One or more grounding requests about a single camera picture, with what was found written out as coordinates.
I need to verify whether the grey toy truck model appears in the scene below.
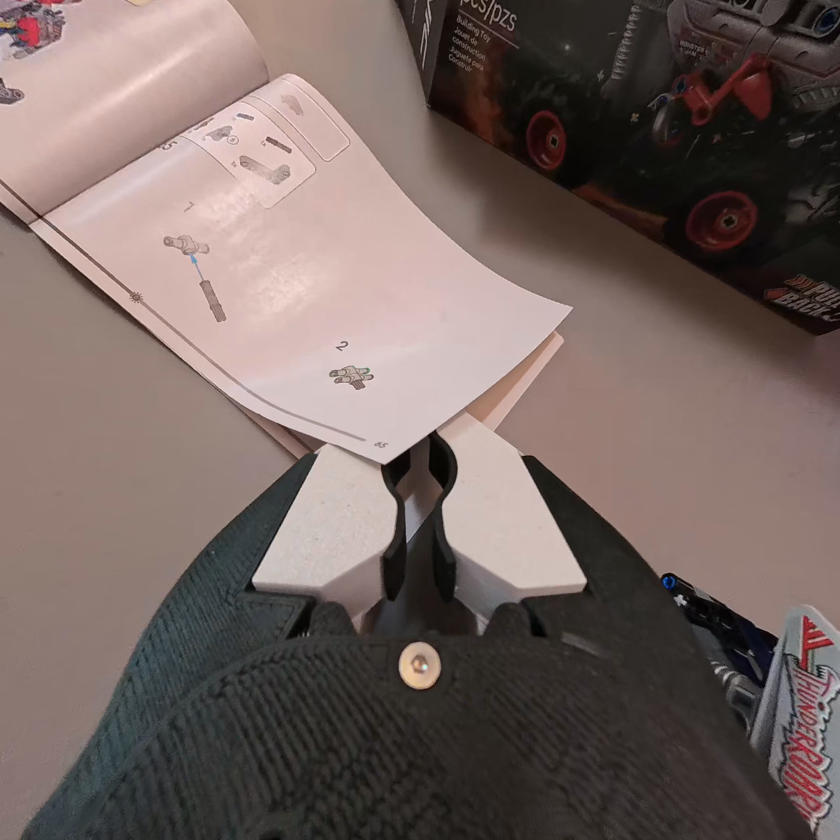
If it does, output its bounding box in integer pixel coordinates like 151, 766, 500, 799
659, 571, 840, 840

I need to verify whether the white instruction booklet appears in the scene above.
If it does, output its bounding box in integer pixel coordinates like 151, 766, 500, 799
0, 0, 573, 460

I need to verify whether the dark toy truck box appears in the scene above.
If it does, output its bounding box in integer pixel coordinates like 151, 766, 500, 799
397, 0, 840, 336

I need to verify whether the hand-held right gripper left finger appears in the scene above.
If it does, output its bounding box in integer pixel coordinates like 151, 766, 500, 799
251, 445, 413, 634

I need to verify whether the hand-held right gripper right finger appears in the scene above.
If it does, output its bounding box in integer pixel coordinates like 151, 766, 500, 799
428, 412, 588, 636

